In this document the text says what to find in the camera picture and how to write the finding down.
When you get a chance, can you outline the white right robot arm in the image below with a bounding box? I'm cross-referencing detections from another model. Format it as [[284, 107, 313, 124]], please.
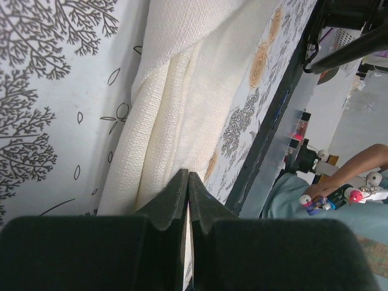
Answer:
[[304, 1, 387, 74]]

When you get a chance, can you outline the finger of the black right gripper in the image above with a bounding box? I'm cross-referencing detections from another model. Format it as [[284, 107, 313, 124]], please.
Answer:
[[304, 24, 387, 75]]

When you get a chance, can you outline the white cloth napkin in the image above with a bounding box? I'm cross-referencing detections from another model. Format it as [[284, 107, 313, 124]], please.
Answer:
[[98, 1, 277, 216]]

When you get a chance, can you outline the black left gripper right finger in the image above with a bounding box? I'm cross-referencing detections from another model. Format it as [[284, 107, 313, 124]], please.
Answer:
[[188, 172, 379, 290]]

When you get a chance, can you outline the teleoperation leader device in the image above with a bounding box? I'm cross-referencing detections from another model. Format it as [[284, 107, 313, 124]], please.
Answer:
[[290, 138, 388, 216]]

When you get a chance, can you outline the person's forearm in background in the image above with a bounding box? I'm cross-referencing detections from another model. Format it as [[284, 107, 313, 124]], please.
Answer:
[[306, 144, 388, 198]]

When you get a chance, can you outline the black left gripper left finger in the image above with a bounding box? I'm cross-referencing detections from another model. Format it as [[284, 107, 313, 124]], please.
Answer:
[[1, 170, 189, 290]]

